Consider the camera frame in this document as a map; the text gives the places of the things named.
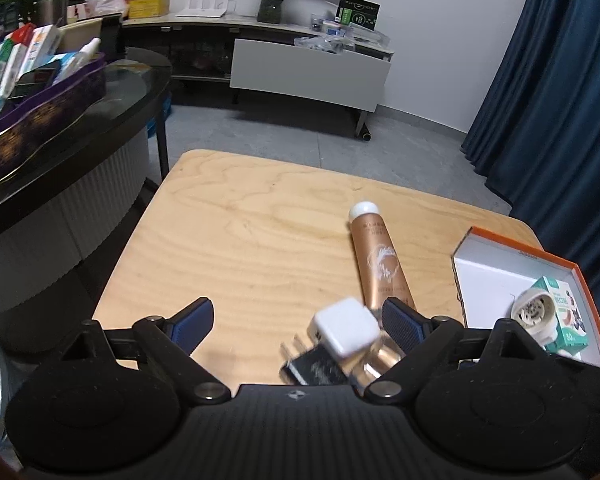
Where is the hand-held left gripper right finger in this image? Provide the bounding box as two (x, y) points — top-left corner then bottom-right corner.
(364, 296), (550, 403)

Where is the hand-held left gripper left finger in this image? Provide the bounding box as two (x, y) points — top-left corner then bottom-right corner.
(60, 296), (231, 403)

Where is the white cube charger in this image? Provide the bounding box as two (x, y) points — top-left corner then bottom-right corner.
(307, 297), (381, 361)

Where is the gold cosmetic tube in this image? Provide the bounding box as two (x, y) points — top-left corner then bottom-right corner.
(348, 201), (420, 396)

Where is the orange-rimmed white box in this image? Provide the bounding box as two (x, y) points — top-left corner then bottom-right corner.
(451, 226), (600, 372)

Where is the white round plug-in vaporizer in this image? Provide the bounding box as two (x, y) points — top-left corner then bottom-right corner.
(510, 280), (561, 347)

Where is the teal and white box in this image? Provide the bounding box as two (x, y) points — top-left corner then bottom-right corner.
(535, 275), (591, 353)

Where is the black charger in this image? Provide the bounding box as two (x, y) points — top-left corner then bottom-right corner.
(279, 342), (363, 387)

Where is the black glass-top table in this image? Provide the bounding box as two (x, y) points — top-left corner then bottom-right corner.
(0, 47), (173, 356)

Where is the purple patterned tin tray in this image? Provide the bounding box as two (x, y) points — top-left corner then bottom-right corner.
(0, 52), (107, 188)

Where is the blue curtain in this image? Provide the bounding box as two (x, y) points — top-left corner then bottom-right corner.
(461, 0), (600, 311)

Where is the television cabinet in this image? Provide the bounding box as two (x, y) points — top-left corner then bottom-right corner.
(120, 10), (396, 141)

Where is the white spray bottle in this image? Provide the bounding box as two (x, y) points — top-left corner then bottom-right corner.
(65, 37), (102, 79)

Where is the clear plastic packaging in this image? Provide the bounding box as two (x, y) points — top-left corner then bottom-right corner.
(294, 19), (391, 54)

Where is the beige basin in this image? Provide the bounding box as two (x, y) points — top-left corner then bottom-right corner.
(60, 17), (104, 54)

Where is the white router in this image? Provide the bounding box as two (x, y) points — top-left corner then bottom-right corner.
(176, 0), (228, 18)

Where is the black and green box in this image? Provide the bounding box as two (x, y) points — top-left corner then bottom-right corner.
(335, 0), (381, 30)

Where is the pile of medicine boxes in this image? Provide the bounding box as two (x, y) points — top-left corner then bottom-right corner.
(0, 24), (98, 128)

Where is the yellow box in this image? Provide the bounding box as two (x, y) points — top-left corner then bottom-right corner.
(128, 0), (172, 20)

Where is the stainless steel cup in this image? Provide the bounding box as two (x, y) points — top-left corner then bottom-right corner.
(34, 0), (68, 28)

